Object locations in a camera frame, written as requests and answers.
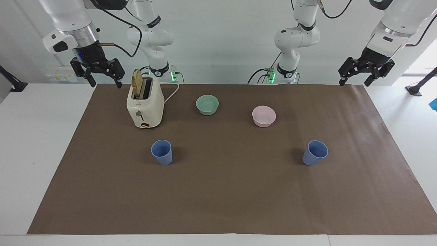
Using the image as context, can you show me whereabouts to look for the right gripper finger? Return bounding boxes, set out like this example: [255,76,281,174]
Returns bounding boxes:
[99,58,125,89]
[70,57,97,88]

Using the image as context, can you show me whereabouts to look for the toast slice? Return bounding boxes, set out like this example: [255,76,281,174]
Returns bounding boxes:
[132,69,144,99]

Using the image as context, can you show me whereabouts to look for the blue cup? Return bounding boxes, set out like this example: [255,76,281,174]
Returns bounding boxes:
[151,139,173,166]
[302,140,329,166]

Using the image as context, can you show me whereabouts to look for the pink bowl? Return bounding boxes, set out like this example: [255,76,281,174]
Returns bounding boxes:
[252,106,277,128]

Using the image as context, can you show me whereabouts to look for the black cable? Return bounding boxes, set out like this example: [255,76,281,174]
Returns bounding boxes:
[318,0,353,19]
[406,14,437,47]
[98,6,143,58]
[248,52,282,84]

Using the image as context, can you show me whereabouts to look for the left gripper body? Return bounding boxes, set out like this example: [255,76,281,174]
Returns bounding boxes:
[360,46,394,68]

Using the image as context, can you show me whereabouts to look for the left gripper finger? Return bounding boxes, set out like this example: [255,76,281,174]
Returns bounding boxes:
[364,60,396,87]
[338,57,363,86]

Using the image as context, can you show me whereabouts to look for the white wall socket strip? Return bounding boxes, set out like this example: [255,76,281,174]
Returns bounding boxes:
[46,70,80,83]

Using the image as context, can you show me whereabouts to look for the cream toaster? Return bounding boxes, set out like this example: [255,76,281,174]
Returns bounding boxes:
[126,74,165,129]

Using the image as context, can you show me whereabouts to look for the white toaster cord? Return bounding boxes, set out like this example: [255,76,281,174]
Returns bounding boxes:
[159,81,180,104]

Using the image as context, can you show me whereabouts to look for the black stand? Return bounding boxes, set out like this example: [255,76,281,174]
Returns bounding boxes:
[405,67,437,96]
[0,65,28,93]

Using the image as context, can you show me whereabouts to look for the green bowl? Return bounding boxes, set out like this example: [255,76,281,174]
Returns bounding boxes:
[196,95,220,116]

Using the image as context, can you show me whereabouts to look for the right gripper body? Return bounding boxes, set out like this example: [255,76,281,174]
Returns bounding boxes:
[72,40,109,67]

